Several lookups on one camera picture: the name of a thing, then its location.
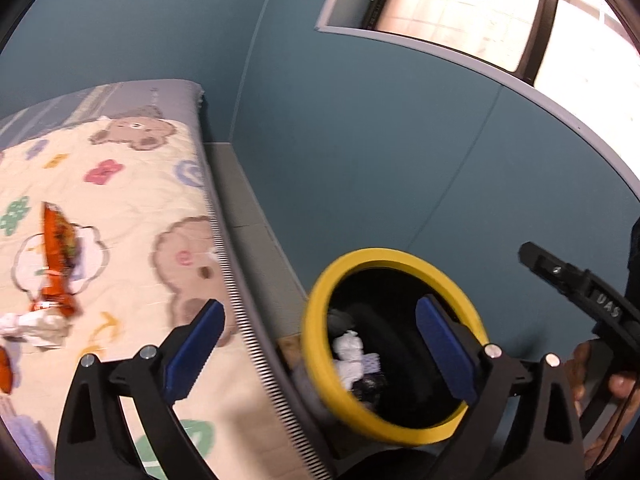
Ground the bear printed blanket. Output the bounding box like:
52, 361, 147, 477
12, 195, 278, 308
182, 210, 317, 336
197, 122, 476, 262
0, 117, 321, 480

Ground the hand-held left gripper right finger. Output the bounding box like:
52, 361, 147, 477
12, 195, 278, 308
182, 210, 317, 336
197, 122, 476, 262
415, 295, 586, 480

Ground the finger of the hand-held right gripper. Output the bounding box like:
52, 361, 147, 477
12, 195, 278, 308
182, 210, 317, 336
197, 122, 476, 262
518, 241, 590, 295

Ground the yellow rimmed black trash bin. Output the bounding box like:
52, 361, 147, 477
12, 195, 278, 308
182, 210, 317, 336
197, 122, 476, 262
292, 247, 490, 447

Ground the orange snack wrapper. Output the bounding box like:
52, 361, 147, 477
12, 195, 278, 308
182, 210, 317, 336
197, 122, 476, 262
30, 201, 82, 318

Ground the brown framed window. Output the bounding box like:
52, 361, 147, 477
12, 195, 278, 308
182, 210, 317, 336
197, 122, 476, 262
315, 0, 640, 171

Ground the white tissue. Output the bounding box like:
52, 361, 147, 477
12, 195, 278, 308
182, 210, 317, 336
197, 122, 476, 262
0, 310, 71, 348
332, 330, 368, 391

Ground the orange tangerine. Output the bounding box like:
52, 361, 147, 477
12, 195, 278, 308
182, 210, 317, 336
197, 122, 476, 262
0, 347, 15, 395

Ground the person's right hand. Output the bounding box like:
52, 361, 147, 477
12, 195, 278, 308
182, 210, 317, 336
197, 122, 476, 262
570, 340, 640, 472

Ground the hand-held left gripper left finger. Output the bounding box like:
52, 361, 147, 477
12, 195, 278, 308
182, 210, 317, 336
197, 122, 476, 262
54, 299, 227, 480

